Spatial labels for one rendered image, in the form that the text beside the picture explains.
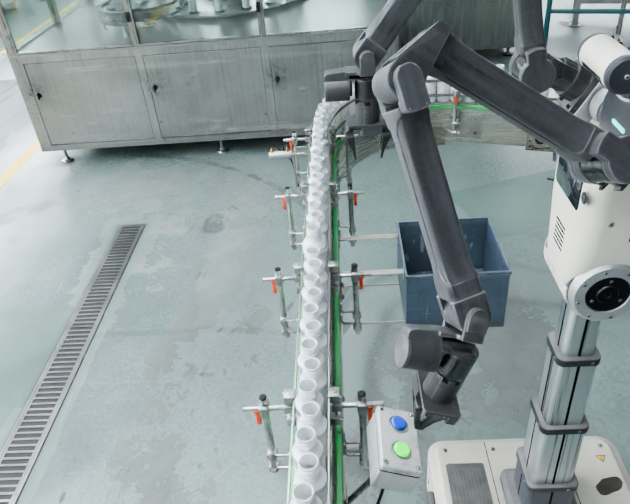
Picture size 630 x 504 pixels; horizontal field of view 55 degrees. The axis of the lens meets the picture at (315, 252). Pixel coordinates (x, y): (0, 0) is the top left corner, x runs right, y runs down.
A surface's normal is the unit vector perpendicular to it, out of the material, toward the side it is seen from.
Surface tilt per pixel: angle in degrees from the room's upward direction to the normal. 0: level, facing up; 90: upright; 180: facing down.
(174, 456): 0
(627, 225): 90
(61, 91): 90
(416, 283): 90
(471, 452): 0
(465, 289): 65
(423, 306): 90
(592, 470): 0
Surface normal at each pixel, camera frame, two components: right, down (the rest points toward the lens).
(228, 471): -0.07, -0.82
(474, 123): -0.32, 0.56
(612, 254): 0.00, 0.71
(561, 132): 0.13, 0.15
